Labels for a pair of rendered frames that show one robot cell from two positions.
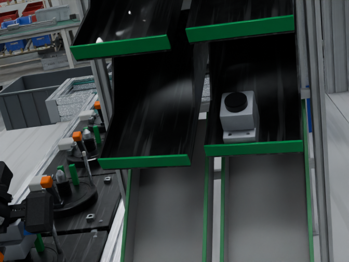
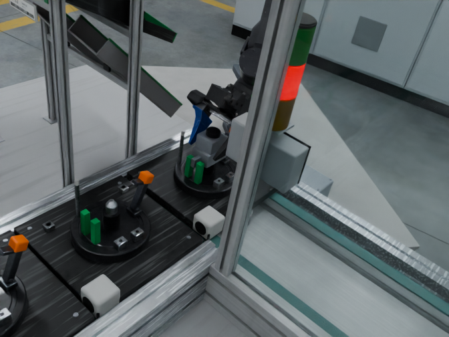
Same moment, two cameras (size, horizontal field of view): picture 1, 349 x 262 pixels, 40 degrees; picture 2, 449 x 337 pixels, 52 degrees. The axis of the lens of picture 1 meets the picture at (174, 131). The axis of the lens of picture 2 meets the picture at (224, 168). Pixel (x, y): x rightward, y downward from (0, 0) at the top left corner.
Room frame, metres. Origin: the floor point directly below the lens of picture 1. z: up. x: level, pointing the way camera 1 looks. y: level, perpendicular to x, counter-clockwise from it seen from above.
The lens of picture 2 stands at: (1.41, 0.69, 1.60)
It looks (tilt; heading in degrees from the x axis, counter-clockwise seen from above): 37 degrees down; 207
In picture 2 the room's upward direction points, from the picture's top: 11 degrees clockwise
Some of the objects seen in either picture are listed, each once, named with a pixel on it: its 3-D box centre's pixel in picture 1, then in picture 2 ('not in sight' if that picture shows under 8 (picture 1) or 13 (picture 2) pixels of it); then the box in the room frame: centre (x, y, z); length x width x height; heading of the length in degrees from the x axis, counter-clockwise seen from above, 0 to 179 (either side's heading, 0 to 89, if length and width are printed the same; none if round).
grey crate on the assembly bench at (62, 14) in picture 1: (53, 14); not in sight; (6.24, 1.24, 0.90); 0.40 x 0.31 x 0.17; 92
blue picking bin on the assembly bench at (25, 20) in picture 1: (24, 22); not in sight; (6.18, 1.61, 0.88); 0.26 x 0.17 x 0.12; 4
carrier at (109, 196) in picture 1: (63, 185); (111, 216); (0.97, 0.27, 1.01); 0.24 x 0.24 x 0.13; 82
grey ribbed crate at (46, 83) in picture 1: (61, 95); not in sight; (2.83, 0.64, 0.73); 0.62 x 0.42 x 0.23; 82
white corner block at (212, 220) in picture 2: not in sight; (208, 222); (0.83, 0.38, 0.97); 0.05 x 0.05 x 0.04; 82
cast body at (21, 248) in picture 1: (16, 228); (208, 146); (0.73, 0.30, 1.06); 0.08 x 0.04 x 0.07; 173
